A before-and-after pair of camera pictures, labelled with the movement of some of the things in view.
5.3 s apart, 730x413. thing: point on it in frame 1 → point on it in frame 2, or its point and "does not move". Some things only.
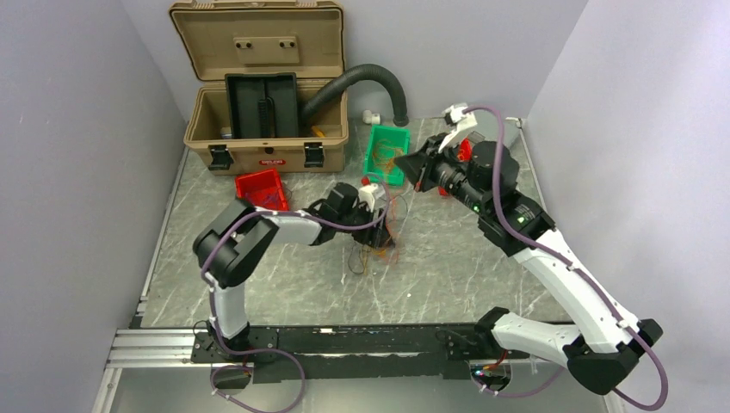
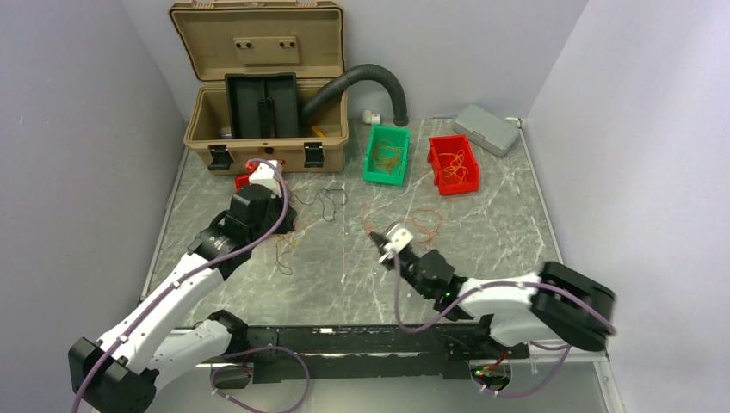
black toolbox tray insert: [262, 104] does not move
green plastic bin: [386, 143] does not move
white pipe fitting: [371, 118] does not move
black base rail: [337, 354] does not move
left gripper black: [378, 237] → [287, 222]
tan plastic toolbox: [214, 38] does not move
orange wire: [384, 155] does not move
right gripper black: [419, 165] → [380, 242]
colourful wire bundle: [359, 255] → [284, 243]
